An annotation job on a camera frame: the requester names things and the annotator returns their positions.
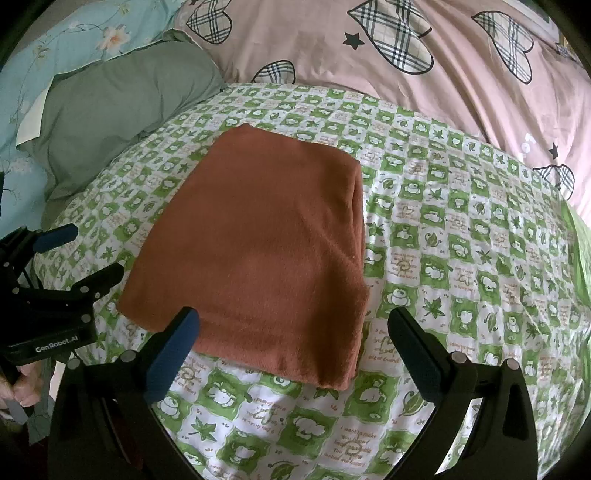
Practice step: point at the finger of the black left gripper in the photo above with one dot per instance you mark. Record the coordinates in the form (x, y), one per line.
(48, 240)
(96, 285)

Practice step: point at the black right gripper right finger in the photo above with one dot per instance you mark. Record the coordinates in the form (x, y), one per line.
(502, 443)

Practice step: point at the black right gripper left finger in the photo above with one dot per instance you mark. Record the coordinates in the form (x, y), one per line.
(103, 424)

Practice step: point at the rust orange knit sweater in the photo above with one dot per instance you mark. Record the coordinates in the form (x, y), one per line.
(265, 239)

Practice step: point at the person's left hand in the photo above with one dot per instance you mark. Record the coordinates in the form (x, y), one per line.
(27, 390)

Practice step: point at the sage green pillow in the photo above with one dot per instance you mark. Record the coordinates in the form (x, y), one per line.
(85, 118)

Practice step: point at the green white patterned bedsheet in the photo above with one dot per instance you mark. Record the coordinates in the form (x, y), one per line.
(483, 251)

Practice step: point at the light blue floral pillow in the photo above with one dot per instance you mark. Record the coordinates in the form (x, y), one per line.
(69, 35)

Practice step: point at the pink heart pattern duvet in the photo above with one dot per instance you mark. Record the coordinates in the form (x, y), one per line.
(480, 66)

